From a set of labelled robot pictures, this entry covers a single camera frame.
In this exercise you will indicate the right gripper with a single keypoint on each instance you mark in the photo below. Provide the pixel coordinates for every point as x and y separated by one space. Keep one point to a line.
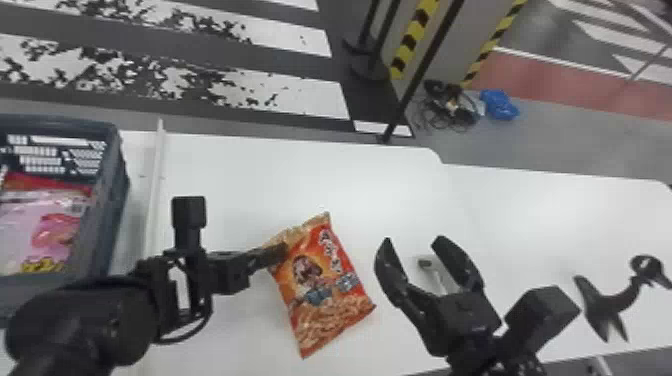
462 323

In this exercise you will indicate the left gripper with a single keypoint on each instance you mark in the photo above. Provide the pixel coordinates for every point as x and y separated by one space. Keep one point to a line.
228 272

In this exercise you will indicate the orange snack packet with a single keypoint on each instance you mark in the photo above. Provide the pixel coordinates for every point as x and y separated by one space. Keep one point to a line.
320 294

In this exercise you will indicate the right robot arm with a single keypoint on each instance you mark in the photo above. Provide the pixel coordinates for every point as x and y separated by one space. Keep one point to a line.
493 363

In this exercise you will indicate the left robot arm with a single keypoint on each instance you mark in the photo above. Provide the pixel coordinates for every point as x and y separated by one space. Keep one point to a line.
78 325

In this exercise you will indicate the blue basket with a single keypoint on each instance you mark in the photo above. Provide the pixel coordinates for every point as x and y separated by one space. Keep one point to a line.
105 210

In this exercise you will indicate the blue bag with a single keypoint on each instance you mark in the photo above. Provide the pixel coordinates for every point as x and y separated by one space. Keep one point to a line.
498 104

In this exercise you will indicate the pink snack packet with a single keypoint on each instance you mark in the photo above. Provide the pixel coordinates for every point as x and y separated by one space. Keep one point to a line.
36 236

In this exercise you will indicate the red snack packet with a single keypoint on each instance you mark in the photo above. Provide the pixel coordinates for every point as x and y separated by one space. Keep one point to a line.
42 184

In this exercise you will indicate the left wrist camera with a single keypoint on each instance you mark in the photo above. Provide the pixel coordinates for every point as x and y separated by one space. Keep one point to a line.
188 218

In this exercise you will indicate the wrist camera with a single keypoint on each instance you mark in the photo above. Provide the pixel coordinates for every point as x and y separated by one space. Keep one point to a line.
188 218
540 317

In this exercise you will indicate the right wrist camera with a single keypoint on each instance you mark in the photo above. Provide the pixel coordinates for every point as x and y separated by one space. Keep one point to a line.
540 317

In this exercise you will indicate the yellow black striped post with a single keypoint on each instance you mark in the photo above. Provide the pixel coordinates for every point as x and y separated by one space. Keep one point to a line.
412 36

